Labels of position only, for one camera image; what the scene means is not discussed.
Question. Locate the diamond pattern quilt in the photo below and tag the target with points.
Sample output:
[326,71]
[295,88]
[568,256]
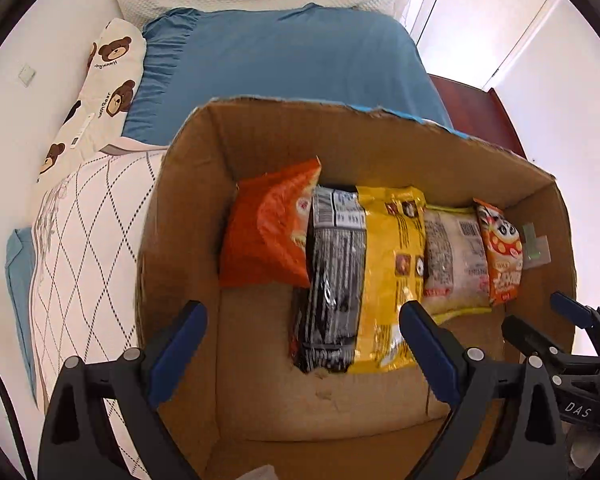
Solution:
[90,270]

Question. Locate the beige snack packet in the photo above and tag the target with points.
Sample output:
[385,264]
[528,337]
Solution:
[452,265]

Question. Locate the yellow snack packet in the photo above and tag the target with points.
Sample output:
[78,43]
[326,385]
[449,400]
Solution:
[390,245]

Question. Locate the red wooden bed frame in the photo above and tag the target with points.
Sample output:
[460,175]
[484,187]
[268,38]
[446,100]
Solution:
[475,110]

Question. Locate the bear print pillow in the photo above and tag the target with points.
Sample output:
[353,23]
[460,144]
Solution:
[105,90]

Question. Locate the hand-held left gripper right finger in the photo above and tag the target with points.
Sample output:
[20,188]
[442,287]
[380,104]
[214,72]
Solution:
[430,355]

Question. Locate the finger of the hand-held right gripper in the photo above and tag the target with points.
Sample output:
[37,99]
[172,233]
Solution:
[567,302]
[527,340]

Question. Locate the white door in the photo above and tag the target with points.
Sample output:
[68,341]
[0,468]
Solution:
[475,25]

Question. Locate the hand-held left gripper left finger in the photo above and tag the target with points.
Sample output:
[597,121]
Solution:
[180,345]

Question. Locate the black snack packet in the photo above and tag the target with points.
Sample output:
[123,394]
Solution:
[332,290]

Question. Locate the blue cushion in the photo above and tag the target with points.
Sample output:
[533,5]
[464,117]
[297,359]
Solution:
[20,290]

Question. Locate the small orange panda snack packet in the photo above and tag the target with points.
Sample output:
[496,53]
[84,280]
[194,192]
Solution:
[502,255]

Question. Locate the cardboard box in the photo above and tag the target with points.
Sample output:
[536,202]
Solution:
[260,400]

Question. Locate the blue bed sheet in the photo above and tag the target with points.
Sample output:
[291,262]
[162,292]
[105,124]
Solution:
[290,55]

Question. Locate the white wall switch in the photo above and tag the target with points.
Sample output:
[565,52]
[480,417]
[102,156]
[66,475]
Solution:
[27,75]

